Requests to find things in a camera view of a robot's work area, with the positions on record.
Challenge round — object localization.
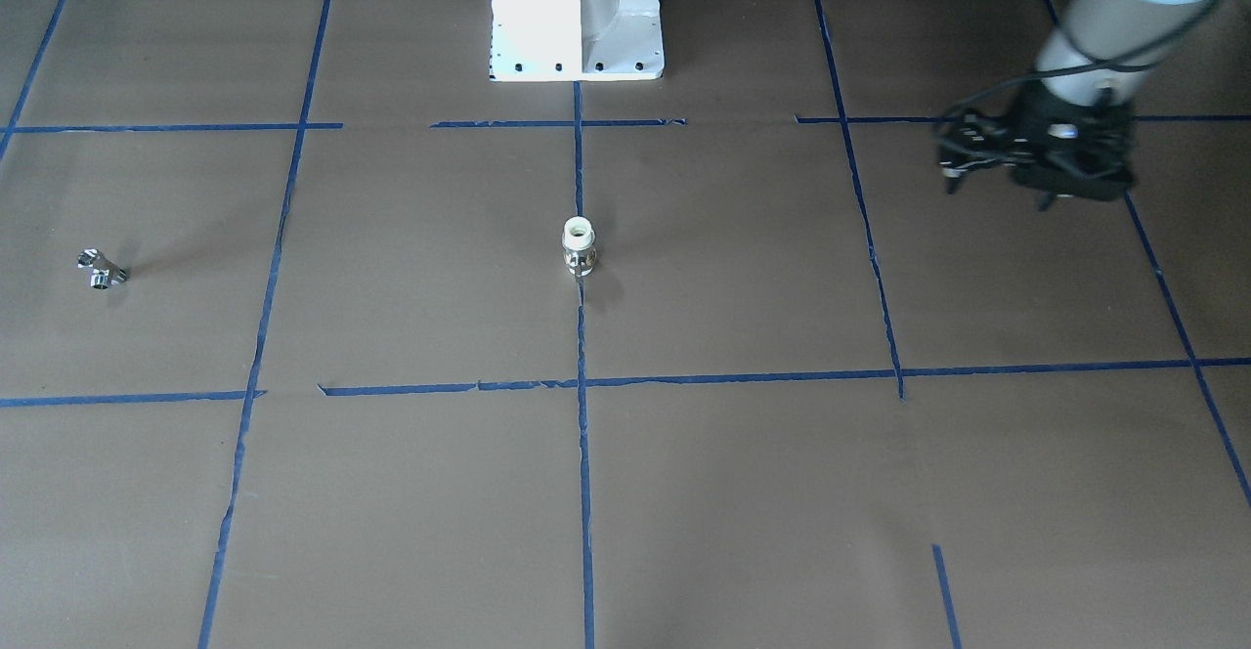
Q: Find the white PPR valve fitting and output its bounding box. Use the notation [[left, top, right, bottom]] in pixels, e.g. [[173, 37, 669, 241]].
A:
[[560, 216, 598, 280]]

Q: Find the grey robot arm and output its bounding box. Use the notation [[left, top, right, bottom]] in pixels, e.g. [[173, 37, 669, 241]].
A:
[[932, 0, 1221, 211]]

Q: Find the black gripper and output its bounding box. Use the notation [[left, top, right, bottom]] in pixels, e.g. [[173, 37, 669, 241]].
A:
[[1007, 80, 1136, 213]]

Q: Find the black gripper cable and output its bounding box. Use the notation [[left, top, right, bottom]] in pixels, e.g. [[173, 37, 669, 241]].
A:
[[933, 0, 1228, 195]]

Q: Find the chrome threaded angle fitting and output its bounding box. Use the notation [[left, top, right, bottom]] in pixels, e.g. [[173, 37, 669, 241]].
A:
[[78, 248, 129, 291]]

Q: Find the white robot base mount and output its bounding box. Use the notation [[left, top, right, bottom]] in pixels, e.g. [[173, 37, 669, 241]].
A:
[[488, 0, 666, 83]]

